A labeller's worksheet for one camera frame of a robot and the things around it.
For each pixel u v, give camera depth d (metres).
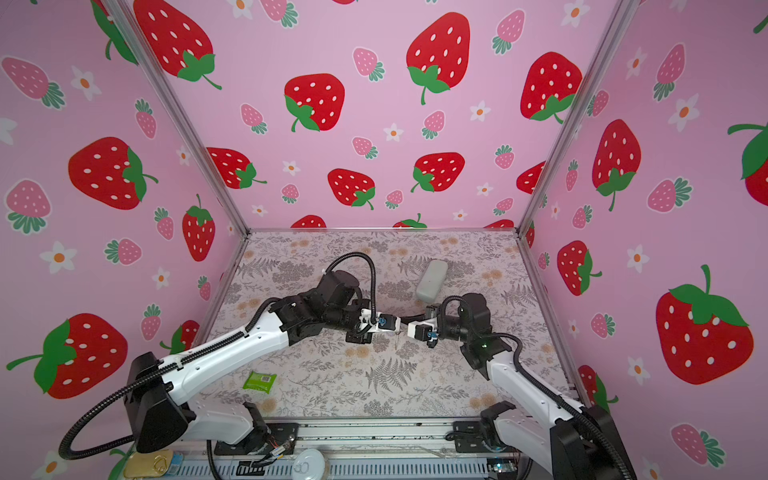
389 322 0.59
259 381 0.82
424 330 0.61
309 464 0.66
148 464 0.67
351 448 0.73
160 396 0.39
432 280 1.01
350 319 0.62
